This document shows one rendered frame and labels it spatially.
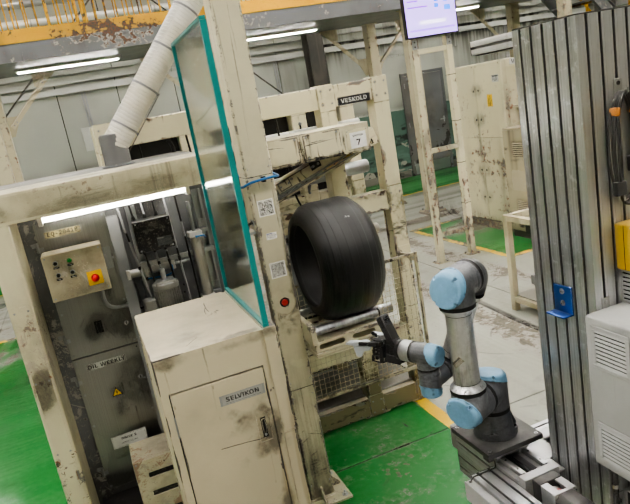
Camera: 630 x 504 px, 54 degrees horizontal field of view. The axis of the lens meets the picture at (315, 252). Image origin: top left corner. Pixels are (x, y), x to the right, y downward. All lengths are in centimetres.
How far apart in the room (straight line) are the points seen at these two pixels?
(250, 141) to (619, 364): 170
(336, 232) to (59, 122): 931
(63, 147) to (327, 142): 889
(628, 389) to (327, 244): 139
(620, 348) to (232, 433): 117
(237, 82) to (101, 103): 906
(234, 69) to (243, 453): 155
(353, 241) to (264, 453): 106
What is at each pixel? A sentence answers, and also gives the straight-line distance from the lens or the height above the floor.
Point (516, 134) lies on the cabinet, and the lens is 724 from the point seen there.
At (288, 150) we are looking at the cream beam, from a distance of 308.
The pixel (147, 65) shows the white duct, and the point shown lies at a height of 221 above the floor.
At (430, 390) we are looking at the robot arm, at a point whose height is 93.
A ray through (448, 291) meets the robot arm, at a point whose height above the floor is 131.
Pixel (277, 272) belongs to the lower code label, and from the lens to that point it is 285.
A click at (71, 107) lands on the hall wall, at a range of 1173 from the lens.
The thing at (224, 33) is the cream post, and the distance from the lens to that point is 277.
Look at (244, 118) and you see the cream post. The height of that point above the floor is 191.
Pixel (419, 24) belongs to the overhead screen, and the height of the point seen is 245.
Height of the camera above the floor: 194
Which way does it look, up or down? 14 degrees down
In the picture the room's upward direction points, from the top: 10 degrees counter-clockwise
